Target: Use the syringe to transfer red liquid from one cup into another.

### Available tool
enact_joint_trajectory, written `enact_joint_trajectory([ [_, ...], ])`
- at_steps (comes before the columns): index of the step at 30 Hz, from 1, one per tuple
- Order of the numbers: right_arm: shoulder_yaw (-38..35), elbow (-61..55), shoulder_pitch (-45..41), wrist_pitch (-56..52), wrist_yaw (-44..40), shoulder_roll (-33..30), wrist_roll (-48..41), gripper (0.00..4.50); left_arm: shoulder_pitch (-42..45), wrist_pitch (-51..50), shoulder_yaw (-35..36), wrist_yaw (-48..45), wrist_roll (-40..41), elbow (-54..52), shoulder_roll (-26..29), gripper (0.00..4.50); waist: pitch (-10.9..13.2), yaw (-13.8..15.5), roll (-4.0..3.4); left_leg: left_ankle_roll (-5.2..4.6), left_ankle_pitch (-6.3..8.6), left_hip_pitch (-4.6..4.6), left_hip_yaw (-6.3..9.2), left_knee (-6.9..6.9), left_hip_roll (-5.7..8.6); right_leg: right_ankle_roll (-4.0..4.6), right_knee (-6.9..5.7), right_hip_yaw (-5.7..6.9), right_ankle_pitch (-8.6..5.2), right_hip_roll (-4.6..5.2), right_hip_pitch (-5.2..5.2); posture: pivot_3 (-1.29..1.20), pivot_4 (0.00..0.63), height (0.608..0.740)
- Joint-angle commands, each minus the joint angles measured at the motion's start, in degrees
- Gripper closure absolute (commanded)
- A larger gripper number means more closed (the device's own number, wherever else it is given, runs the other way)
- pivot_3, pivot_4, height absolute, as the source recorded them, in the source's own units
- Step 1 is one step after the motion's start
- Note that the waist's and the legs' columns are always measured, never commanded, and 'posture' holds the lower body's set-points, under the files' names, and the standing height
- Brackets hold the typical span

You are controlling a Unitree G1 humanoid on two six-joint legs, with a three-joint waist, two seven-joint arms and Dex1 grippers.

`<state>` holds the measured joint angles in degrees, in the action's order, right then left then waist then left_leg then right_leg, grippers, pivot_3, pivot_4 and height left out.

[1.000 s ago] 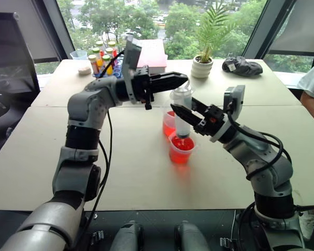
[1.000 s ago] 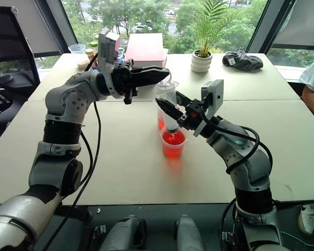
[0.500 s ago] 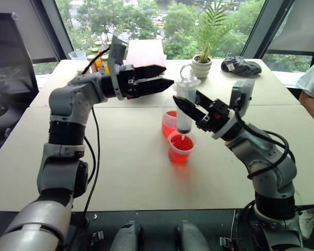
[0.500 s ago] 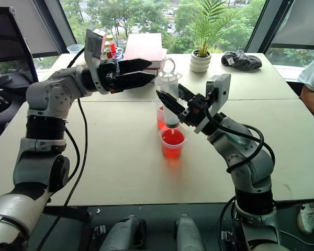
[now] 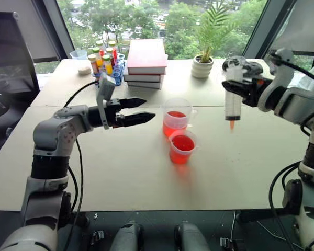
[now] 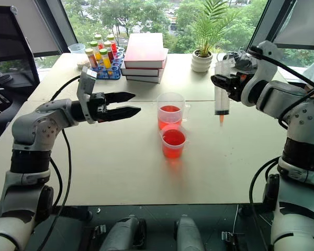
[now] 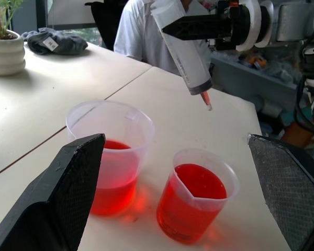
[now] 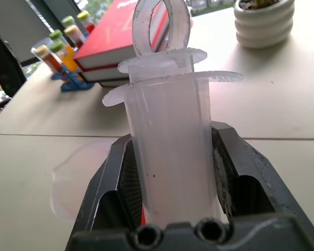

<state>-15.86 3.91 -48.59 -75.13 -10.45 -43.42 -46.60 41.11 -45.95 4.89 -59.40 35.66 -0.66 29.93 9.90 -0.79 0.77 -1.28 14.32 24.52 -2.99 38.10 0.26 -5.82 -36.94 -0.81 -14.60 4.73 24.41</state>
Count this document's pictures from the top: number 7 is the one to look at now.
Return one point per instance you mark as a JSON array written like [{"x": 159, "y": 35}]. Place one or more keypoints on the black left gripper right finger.
[{"x": 290, "y": 188}]

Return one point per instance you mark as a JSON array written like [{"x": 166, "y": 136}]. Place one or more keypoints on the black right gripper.
[{"x": 233, "y": 26}]

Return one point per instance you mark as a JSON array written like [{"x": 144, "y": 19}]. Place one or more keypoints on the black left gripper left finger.
[{"x": 57, "y": 198}]

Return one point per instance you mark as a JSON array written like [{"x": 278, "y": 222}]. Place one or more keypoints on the large clear plastic syringe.
[{"x": 188, "y": 60}]

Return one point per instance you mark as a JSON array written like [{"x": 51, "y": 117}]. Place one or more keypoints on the large clear cup red liquid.
[{"x": 115, "y": 167}]

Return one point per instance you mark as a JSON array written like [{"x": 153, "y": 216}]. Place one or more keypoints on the small clear cup red liquid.
[{"x": 191, "y": 206}]

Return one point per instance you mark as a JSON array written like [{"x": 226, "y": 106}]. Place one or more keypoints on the person in white shirt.
[{"x": 138, "y": 36}]

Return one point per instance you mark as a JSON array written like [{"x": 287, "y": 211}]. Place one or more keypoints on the grey storage bin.
[{"x": 259, "y": 78}]

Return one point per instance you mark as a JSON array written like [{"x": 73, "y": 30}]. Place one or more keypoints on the black office chair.
[{"x": 107, "y": 21}]

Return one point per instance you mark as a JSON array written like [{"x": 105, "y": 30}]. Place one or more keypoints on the dark grey folded cloth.
[{"x": 57, "y": 43}]

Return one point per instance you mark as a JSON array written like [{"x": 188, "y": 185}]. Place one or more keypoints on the white ribbed plant pot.
[{"x": 5, "y": 56}]

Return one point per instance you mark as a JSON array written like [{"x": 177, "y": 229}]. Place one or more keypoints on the green potted plant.
[{"x": 0, "y": 18}]

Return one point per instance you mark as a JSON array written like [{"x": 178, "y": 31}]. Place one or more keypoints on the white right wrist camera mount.
[{"x": 255, "y": 28}]

